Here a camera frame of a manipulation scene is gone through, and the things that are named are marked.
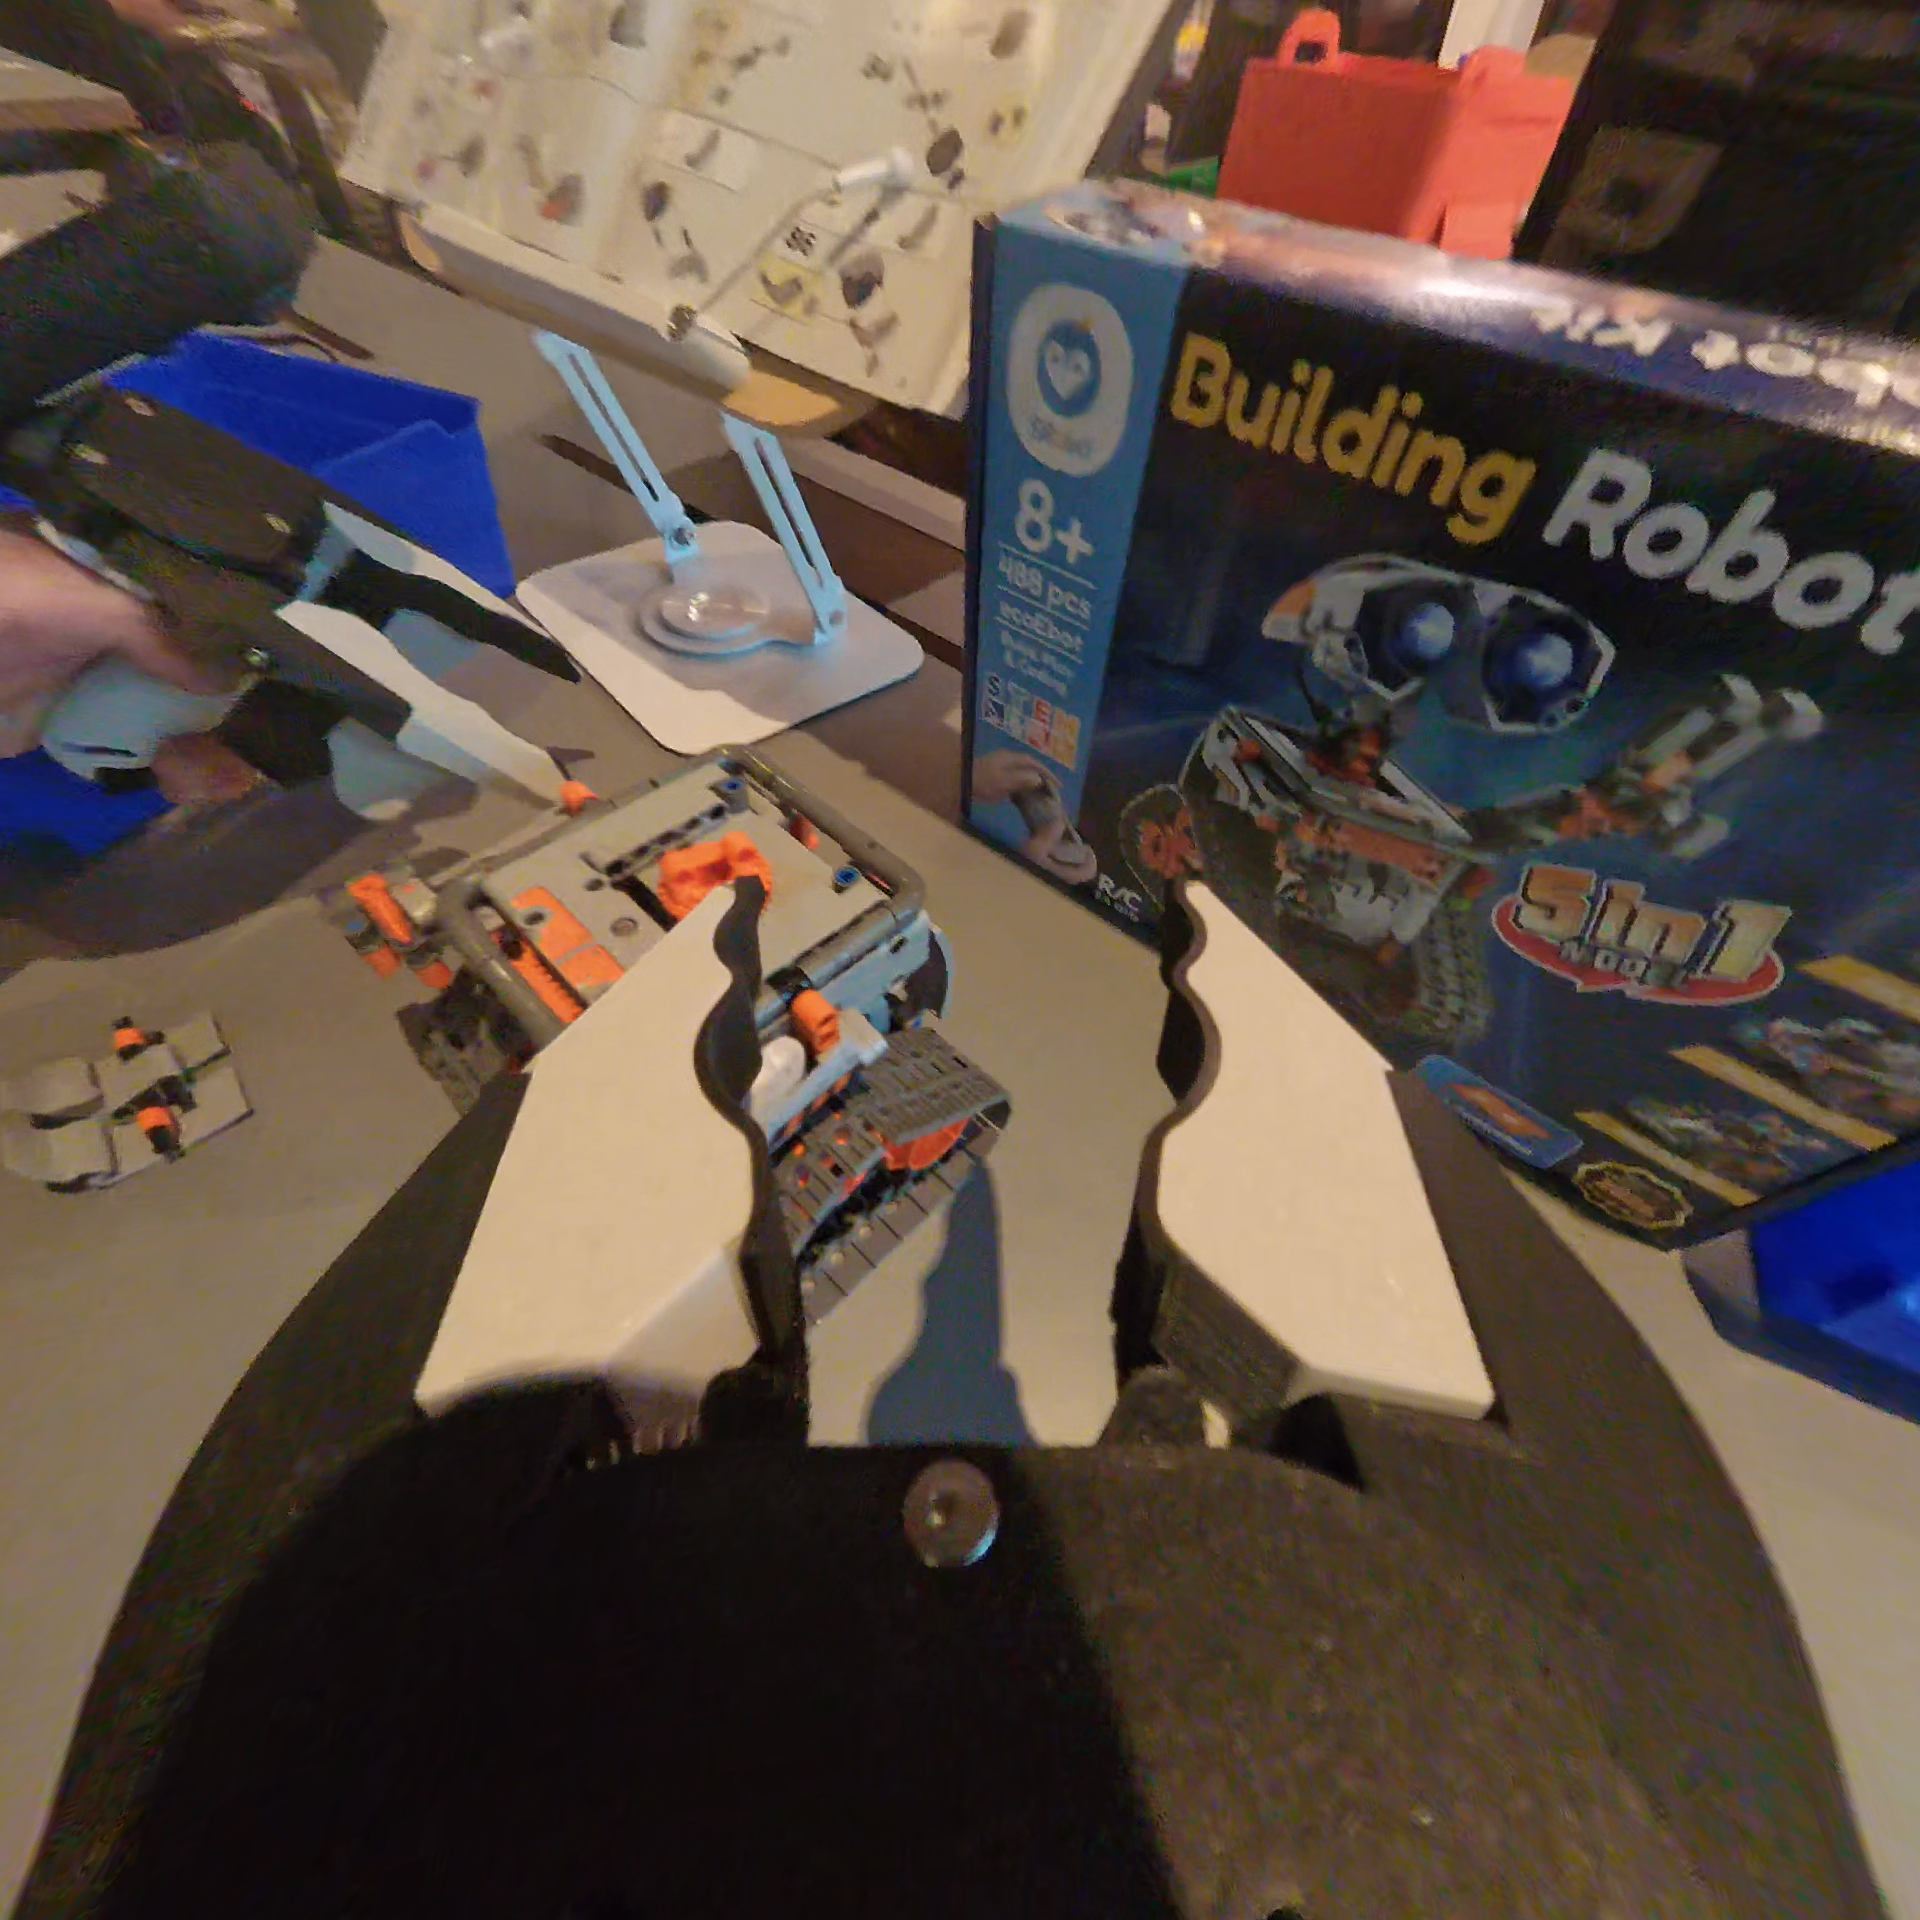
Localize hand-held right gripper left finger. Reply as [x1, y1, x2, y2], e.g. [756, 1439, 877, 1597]
[415, 880, 812, 1419]

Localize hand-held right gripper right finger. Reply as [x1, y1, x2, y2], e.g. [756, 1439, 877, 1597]
[1118, 880, 1497, 1444]

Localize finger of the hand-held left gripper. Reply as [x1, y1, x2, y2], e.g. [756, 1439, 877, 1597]
[278, 600, 572, 821]
[301, 501, 581, 686]

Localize blue plastic bin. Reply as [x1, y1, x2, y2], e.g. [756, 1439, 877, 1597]
[0, 333, 518, 848]

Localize toy tracked robot vehicle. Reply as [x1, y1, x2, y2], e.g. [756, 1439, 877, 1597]
[334, 743, 1014, 1321]

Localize person's left forearm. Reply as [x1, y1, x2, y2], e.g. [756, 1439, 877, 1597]
[0, 144, 321, 428]

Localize person's left hand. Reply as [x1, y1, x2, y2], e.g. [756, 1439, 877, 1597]
[0, 527, 257, 805]

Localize white folding book stand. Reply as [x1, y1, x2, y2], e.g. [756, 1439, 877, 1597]
[396, 145, 927, 755]

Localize robot kit cardboard box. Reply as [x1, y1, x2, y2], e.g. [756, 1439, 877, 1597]
[959, 180, 1920, 1250]

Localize blue plastic lid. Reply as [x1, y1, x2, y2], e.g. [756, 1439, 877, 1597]
[1683, 1153, 1920, 1419]

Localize grey panels with orange pins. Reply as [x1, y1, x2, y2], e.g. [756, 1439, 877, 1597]
[0, 1016, 254, 1194]

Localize paper instruction manual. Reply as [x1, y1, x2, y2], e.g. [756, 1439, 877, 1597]
[340, 0, 1188, 422]

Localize red paper bag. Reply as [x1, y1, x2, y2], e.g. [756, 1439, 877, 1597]
[1217, 12, 1575, 259]

